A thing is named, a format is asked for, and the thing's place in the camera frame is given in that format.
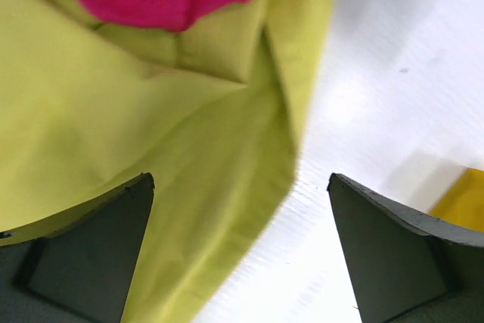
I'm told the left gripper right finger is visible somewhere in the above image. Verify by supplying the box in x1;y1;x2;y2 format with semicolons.
327;173;483;323

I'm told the yellow-green cloth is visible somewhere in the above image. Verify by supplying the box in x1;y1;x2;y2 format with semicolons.
1;0;334;322

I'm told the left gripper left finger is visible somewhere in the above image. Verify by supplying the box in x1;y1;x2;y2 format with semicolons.
1;173;155;322

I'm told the yellow cube block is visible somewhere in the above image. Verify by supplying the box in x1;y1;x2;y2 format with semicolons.
430;168;484;232

